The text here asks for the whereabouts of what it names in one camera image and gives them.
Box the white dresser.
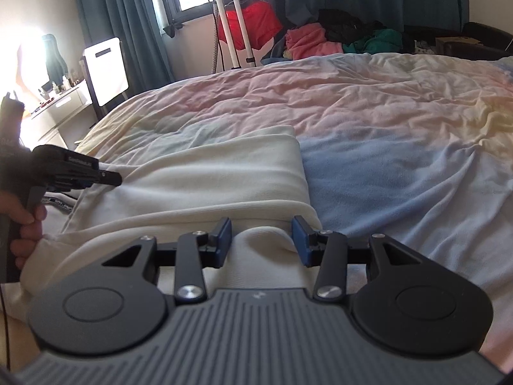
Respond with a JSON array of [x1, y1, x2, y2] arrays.
[[21, 80, 98, 150]]

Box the red garment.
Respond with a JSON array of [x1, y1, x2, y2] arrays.
[[225, 0, 282, 50]]

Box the black garment pile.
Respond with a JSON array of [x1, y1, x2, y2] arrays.
[[318, 9, 386, 45]]

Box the teal curtain left of window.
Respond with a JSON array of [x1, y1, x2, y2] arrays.
[[76, 0, 175, 94]]

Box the white chair back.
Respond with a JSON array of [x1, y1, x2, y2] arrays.
[[81, 38, 130, 120]]

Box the cardboard box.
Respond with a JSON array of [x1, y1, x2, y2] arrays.
[[436, 37, 481, 51]]

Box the person's left hand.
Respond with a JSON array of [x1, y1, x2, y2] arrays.
[[0, 191, 47, 270]]

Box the green garment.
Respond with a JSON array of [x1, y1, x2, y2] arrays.
[[342, 29, 403, 55]]

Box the pink garment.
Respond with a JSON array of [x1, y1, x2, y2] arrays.
[[285, 23, 343, 60]]

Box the garment steamer stand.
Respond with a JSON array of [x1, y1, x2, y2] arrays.
[[212, 0, 257, 70]]

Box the dark teal hanging towel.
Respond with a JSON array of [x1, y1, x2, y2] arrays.
[[44, 34, 69, 90]]

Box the white sweatpants with black stripe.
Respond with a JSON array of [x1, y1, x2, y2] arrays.
[[4, 126, 320, 320]]

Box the pastel tie-dye duvet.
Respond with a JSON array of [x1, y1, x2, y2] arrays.
[[79, 53, 512, 370]]

